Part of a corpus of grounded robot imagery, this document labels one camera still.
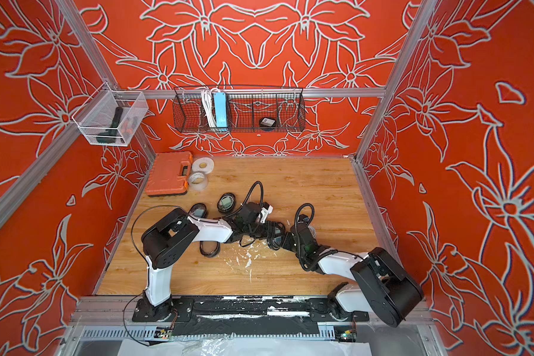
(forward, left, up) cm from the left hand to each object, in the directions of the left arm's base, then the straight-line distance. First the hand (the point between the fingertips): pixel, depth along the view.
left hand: (282, 232), depth 89 cm
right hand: (-2, +2, -2) cm, 3 cm away
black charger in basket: (+40, +9, +26) cm, 48 cm away
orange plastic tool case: (+30, +58, -2) cm, 66 cm away
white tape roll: (+38, +43, -2) cm, 57 cm away
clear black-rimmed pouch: (-4, +2, +1) cm, 5 cm away
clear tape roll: (+27, +43, -2) cm, 50 cm away
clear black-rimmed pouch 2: (-8, +29, -1) cm, 30 cm away
